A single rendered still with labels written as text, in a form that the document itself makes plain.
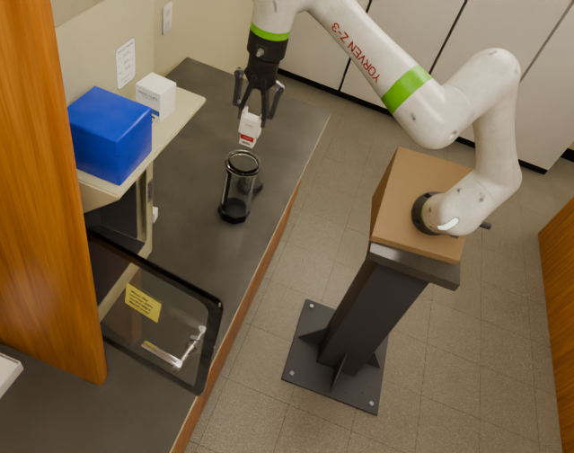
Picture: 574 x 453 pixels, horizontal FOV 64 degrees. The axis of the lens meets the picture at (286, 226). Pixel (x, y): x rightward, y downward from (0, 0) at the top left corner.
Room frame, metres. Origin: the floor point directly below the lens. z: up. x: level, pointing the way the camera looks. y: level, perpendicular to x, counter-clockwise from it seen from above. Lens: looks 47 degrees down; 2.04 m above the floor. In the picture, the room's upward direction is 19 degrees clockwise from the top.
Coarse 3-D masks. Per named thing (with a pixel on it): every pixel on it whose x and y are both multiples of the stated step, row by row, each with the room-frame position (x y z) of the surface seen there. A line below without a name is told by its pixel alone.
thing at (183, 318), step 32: (96, 256) 0.45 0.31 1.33; (128, 256) 0.43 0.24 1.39; (96, 288) 0.45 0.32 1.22; (160, 288) 0.42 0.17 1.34; (192, 288) 0.41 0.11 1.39; (128, 320) 0.44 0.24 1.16; (160, 320) 0.42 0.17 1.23; (192, 320) 0.41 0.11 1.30; (128, 352) 0.44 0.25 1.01; (192, 352) 0.41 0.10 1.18; (192, 384) 0.40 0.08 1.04
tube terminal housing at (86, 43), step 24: (120, 0) 0.67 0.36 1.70; (144, 0) 0.74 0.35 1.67; (72, 24) 0.55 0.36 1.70; (96, 24) 0.60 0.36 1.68; (120, 24) 0.67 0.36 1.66; (144, 24) 0.74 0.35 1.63; (72, 48) 0.54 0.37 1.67; (96, 48) 0.60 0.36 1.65; (144, 48) 0.74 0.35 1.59; (72, 72) 0.54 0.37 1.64; (96, 72) 0.59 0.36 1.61; (144, 72) 0.74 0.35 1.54; (72, 96) 0.53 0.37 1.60; (144, 192) 0.78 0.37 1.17; (144, 216) 0.78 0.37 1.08; (144, 240) 0.75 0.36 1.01
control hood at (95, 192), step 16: (176, 96) 0.74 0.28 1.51; (192, 96) 0.75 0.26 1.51; (176, 112) 0.69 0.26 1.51; (192, 112) 0.71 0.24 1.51; (160, 128) 0.63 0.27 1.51; (176, 128) 0.65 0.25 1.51; (160, 144) 0.59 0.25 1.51; (144, 160) 0.54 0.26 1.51; (80, 176) 0.46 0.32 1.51; (128, 176) 0.49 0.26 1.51; (80, 192) 0.45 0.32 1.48; (96, 192) 0.45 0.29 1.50; (112, 192) 0.45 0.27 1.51; (96, 208) 0.45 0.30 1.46
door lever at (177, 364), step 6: (144, 342) 0.38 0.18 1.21; (150, 342) 0.39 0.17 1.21; (144, 348) 0.37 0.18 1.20; (150, 348) 0.37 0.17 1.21; (156, 348) 0.38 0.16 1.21; (186, 348) 0.41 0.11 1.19; (192, 348) 0.40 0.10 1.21; (156, 354) 0.37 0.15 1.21; (162, 354) 0.37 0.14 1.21; (168, 354) 0.37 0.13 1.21; (186, 354) 0.39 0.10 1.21; (162, 360) 0.36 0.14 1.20; (168, 360) 0.36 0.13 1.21; (174, 360) 0.37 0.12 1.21; (180, 360) 0.37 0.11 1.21; (174, 366) 0.36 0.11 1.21; (180, 366) 0.36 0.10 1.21
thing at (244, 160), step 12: (228, 156) 1.02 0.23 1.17; (240, 156) 1.06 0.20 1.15; (252, 156) 1.06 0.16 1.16; (240, 168) 1.06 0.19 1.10; (252, 168) 1.05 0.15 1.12; (240, 180) 0.98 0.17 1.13; (252, 180) 1.00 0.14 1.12; (228, 192) 0.98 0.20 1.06; (240, 192) 0.98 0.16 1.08; (228, 204) 0.98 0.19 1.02; (240, 204) 0.98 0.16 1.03; (240, 216) 0.99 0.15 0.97
